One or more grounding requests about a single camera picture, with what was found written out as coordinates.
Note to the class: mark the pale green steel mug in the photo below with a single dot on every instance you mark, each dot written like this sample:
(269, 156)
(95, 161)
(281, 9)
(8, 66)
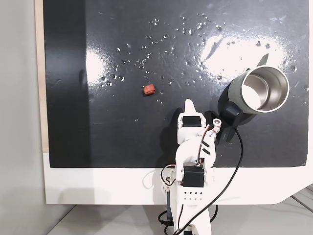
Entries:
(238, 93)

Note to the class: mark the white camera mount clamp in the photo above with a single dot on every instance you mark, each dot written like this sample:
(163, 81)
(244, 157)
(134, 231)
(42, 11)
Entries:
(216, 122)

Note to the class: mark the red cube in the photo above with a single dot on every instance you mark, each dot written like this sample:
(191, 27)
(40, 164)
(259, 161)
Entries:
(149, 89)

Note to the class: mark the black table mat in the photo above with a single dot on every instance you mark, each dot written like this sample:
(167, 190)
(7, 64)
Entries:
(122, 134)

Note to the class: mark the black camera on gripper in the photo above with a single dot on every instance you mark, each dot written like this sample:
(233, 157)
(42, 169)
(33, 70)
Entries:
(230, 111)

